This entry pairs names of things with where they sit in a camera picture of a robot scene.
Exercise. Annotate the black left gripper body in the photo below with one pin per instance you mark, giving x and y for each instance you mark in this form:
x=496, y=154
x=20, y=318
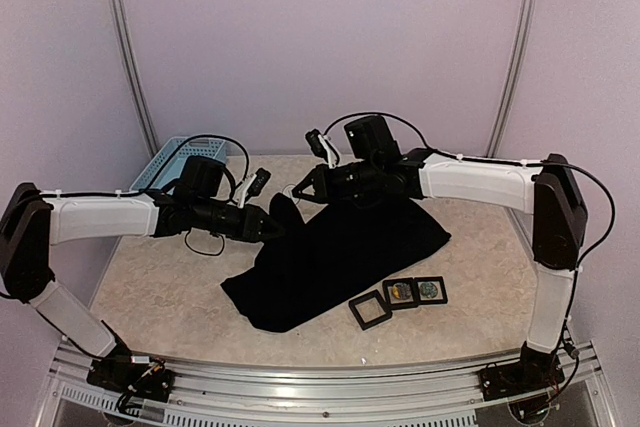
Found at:
x=207, y=219

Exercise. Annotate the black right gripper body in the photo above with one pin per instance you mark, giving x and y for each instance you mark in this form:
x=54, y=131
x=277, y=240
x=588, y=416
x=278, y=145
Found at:
x=363, y=180

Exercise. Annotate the black garment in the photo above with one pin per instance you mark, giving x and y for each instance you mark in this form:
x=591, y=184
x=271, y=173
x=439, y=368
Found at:
x=329, y=259

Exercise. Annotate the green round brooch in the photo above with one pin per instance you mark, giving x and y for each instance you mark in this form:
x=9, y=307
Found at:
x=429, y=290

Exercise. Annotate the red round brooch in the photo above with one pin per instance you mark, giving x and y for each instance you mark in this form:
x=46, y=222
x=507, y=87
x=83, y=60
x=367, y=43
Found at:
x=288, y=191

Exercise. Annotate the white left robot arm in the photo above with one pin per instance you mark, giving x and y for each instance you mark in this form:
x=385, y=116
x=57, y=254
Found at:
x=37, y=224

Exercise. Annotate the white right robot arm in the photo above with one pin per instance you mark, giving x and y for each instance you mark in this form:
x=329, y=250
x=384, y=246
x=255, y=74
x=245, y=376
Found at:
x=545, y=190

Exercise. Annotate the light blue plastic basket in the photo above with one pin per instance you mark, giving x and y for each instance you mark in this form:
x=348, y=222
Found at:
x=168, y=163

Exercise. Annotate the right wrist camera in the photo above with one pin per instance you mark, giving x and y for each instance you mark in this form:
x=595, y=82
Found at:
x=370, y=140

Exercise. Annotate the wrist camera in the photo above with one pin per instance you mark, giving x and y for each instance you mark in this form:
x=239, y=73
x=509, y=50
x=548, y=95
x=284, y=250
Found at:
x=370, y=140
x=201, y=177

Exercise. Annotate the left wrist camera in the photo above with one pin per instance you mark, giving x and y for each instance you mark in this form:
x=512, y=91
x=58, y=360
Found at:
x=201, y=177

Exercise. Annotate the middle black square frame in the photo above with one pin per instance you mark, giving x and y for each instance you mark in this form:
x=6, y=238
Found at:
x=395, y=304

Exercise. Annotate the black square frame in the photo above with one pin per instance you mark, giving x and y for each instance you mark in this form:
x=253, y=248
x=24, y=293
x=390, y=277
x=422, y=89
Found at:
x=439, y=280
x=395, y=304
x=370, y=310

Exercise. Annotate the left black square frame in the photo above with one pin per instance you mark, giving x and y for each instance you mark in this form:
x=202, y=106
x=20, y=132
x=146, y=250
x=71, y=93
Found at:
x=370, y=310

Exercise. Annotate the right black square frame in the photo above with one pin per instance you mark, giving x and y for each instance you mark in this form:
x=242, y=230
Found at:
x=439, y=280

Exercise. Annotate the front aluminium rail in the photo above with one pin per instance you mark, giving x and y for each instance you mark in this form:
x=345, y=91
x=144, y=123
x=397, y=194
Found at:
x=213, y=394

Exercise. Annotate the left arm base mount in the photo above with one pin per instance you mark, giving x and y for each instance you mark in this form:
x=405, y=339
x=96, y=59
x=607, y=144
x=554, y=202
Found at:
x=132, y=376

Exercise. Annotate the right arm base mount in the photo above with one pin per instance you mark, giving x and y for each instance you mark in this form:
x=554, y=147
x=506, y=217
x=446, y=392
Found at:
x=532, y=371

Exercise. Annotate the right aluminium corner post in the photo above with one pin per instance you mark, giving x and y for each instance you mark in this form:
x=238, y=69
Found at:
x=515, y=64

